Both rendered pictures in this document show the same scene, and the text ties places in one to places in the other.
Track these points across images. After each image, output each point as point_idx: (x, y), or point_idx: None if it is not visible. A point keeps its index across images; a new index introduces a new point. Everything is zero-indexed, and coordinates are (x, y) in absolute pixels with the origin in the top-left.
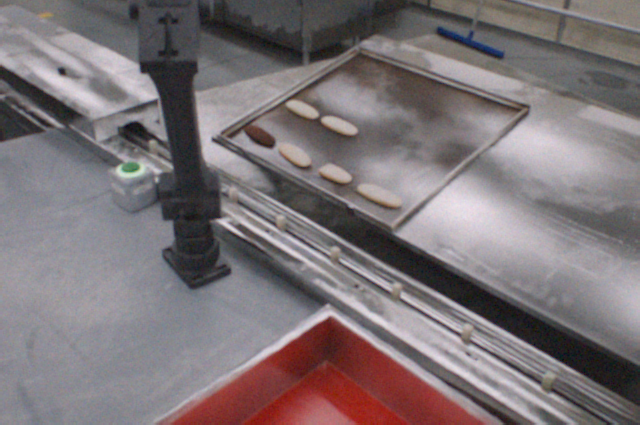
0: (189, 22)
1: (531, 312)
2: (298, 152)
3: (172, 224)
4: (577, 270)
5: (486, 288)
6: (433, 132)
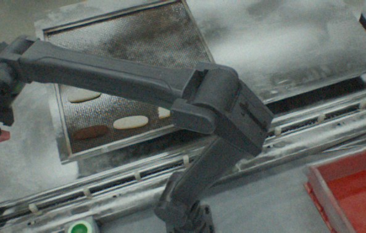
0: (252, 97)
1: (322, 85)
2: (133, 118)
3: (134, 227)
4: (310, 54)
5: (297, 94)
6: (166, 45)
